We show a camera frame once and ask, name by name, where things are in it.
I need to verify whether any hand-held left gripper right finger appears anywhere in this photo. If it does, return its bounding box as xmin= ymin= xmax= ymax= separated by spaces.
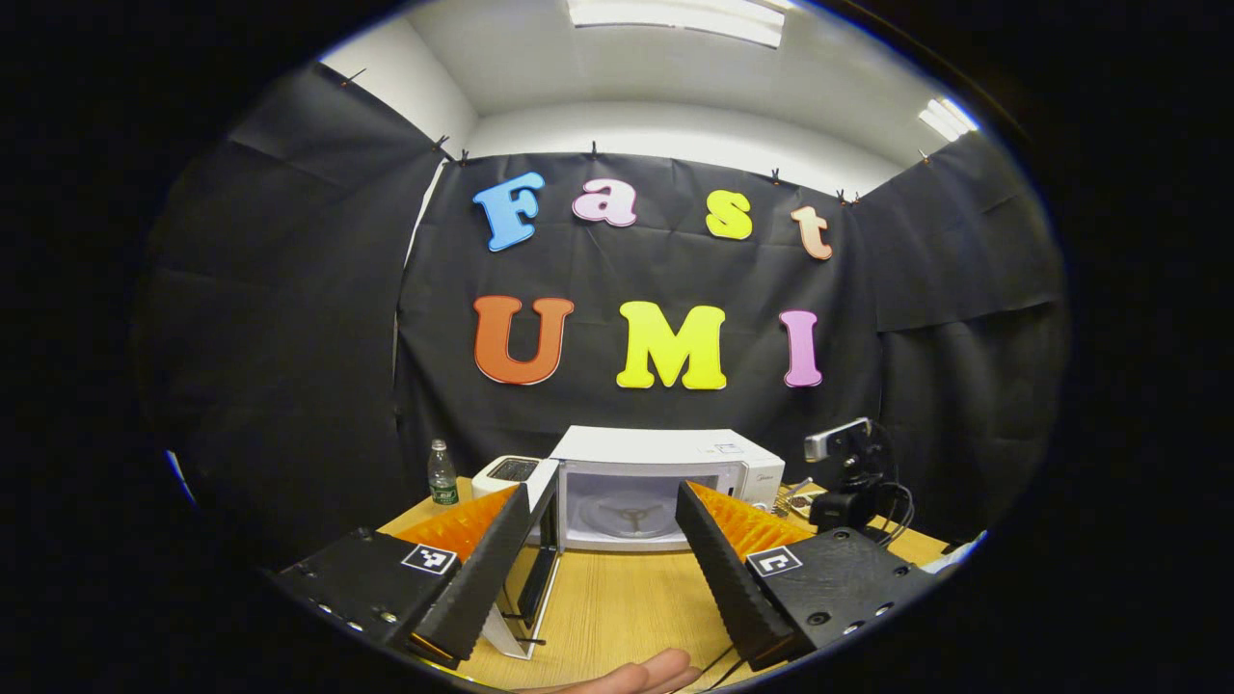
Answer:
xmin=674 ymin=480 xmax=942 ymax=672

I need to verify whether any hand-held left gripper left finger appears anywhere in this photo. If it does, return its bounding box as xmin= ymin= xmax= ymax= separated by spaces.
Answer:
xmin=270 ymin=483 xmax=532 ymax=665

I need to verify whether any white microwave oven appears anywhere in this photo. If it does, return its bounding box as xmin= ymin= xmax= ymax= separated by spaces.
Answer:
xmin=479 ymin=425 xmax=787 ymax=662

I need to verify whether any metal mesh holder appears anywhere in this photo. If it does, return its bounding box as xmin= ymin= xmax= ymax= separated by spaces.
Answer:
xmin=771 ymin=479 xmax=821 ymax=518

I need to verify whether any clear plastic bottle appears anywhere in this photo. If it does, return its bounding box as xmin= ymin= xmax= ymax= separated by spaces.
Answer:
xmin=428 ymin=439 xmax=460 ymax=507

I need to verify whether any white toaster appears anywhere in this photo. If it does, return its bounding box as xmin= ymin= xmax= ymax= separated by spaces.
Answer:
xmin=470 ymin=455 xmax=542 ymax=500

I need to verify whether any black backdrop cloth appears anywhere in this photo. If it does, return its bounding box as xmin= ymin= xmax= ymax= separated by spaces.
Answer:
xmin=135 ymin=63 xmax=1071 ymax=570

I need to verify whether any small ceiling light panel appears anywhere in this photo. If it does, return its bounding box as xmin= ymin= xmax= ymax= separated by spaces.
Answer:
xmin=918 ymin=96 xmax=980 ymax=143

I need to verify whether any long ceiling light panel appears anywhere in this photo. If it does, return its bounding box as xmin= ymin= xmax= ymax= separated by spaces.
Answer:
xmin=566 ymin=0 xmax=787 ymax=49

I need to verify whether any thin black cable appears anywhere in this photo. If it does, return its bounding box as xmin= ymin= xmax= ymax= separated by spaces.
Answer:
xmin=689 ymin=644 xmax=751 ymax=691

